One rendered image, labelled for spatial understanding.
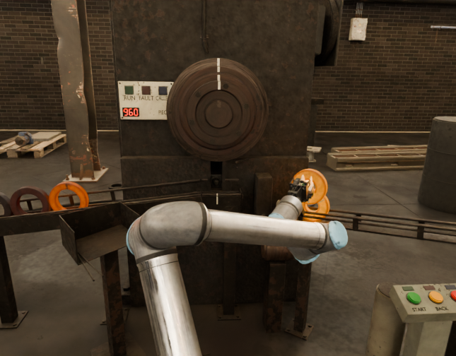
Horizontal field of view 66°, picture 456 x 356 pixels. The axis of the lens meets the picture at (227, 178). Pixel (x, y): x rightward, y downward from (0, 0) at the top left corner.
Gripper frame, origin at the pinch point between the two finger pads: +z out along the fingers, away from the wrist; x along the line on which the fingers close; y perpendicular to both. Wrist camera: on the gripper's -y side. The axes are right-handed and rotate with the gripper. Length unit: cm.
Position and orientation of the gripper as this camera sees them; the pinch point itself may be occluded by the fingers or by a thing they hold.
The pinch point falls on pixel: (309, 182)
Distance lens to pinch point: 154.8
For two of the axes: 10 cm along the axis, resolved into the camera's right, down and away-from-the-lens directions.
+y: -1.2, -8.5, -5.1
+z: 5.0, -5.0, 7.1
